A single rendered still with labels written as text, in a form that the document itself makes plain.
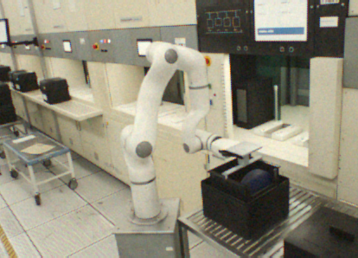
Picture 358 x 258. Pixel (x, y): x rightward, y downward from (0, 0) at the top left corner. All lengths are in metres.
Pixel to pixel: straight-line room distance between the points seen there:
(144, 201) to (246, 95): 1.02
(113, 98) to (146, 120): 1.90
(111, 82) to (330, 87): 2.20
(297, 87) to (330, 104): 1.23
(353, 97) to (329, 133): 0.18
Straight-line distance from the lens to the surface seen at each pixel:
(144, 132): 1.41
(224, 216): 1.48
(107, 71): 3.25
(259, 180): 1.47
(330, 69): 1.53
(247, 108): 2.24
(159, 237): 1.56
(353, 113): 1.59
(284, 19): 1.69
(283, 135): 2.09
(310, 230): 1.35
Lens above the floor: 1.64
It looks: 19 degrees down
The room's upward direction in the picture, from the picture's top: 6 degrees counter-clockwise
